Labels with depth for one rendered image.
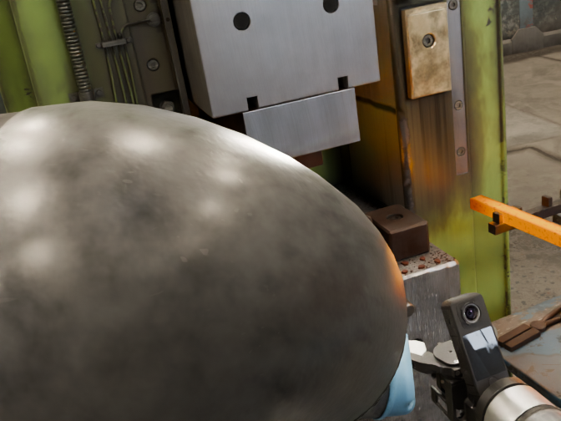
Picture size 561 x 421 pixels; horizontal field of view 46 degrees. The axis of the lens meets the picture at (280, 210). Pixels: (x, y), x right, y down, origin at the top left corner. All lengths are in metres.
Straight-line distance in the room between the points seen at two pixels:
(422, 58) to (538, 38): 6.91
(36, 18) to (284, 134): 0.44
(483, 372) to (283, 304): 0.64
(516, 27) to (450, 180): 6.70
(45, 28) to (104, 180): 1.00
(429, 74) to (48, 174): 1.20
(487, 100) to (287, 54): 0.53
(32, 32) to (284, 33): 0.40
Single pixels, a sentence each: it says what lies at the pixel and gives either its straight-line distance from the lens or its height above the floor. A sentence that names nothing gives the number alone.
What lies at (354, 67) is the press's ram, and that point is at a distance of 1.13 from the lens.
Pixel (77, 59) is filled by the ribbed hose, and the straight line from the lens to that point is 1.14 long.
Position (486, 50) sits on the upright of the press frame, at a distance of 1.43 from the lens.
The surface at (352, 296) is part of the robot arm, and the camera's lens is 0.19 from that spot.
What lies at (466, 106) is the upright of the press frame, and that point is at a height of 1.14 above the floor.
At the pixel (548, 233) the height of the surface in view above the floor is 0.96.
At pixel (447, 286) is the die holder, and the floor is 0.87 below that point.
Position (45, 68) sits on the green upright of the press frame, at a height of 1.37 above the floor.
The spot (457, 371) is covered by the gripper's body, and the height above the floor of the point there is 1.00.
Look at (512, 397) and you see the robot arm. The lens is 0.77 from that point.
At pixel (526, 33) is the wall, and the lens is 8.13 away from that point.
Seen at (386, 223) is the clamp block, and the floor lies 0.98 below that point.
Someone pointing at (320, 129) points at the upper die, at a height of 1.20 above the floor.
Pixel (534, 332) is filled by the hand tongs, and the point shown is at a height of 0.71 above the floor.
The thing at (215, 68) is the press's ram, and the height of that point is 1.34.
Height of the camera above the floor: 1.49
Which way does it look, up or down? 21 degrees down
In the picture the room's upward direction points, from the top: 9 degrees counter-clockwise
